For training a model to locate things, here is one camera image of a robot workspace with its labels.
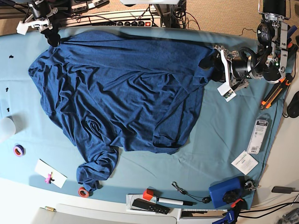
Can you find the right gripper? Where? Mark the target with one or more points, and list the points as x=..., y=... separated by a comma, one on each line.
x=43, y=19

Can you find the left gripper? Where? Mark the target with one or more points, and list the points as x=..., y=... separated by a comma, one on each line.
x=232, y=67

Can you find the dark blue t-shirt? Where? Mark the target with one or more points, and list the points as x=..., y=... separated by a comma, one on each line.
x=107, y=92

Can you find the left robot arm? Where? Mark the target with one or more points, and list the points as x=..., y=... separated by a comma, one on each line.
x=270, y=60

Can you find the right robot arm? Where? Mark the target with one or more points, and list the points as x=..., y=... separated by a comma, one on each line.
x=43, y=3

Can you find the orange black utility knife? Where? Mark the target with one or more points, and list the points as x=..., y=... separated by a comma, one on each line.
x=276, y=91

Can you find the blister pack of batteries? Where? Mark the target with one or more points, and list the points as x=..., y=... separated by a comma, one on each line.
x=258, y=134

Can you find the light blue table cloth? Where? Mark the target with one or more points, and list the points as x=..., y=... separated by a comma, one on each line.
x=220, y=135

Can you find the orange black clamp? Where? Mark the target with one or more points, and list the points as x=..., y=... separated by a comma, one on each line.
x=292, y=50

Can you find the blue black spring clamp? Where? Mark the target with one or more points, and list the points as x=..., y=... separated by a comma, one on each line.
x=291, y=31

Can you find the black computer mouse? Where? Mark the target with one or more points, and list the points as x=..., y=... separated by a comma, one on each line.
x=293, y=107

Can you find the translucent plastic cup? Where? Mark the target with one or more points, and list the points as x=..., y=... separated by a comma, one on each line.
x=7, y=129

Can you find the white paper packet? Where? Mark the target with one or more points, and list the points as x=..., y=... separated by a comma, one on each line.
x=245, y=163

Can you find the purple tape roll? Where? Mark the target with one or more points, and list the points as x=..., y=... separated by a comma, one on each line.
x=19, y=150

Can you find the blue plastic box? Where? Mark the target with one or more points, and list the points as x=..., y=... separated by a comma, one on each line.
x=227, y=192

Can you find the white paper card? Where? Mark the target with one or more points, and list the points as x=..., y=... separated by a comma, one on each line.
x=43, y=169

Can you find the pink binder clip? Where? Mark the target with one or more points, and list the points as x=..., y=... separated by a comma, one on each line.
x=49, y=178

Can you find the small black phone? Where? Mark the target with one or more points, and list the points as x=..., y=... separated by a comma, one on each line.
x=282, y=190

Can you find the black white marker pen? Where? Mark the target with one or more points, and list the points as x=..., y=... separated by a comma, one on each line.
x=174, y=202

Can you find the red cube block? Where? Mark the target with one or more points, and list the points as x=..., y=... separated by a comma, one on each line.
x=148, y=194

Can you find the blue orange bar clamp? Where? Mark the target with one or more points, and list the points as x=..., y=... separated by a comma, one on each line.
x=232, y=215

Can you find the red tape roll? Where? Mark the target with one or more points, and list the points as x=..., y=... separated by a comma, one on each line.
x=83, y=192

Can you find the black remote control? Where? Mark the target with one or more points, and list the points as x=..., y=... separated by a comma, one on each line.
x=148, y=206

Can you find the white notepad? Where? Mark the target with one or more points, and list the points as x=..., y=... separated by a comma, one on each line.
x=174, y=212

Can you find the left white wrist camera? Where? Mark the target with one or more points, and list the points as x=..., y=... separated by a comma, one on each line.
x=226, y=91

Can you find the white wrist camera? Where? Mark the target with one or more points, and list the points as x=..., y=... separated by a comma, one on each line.
x=22, y=28
x=226, y=91

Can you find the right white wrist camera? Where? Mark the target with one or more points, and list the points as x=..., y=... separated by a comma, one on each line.
x=22, y=28

